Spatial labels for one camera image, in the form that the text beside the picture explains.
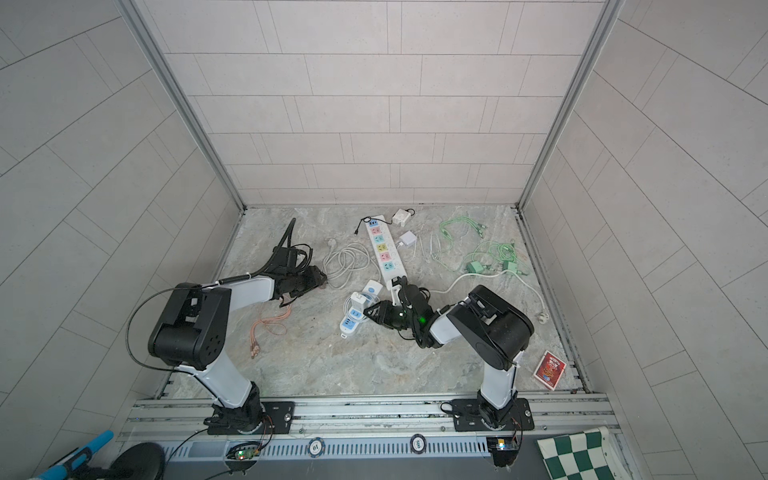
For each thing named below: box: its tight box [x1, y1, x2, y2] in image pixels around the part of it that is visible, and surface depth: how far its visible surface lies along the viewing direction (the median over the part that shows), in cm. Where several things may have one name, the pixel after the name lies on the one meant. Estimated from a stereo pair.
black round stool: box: [110, 442, 166, 480], surface depth 66 cm
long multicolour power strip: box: [365, 214, 407, 290], surface depth 104 cm
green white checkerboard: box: [536, 426, 622, 480], surface depth 67 cm
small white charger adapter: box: [399, 230, 417, 245], surface depth 107 cm
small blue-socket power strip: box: [339, 280, 383, 339], surface depth 86 cm
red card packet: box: [533, 350, 567, 391], surface depth 78 cm
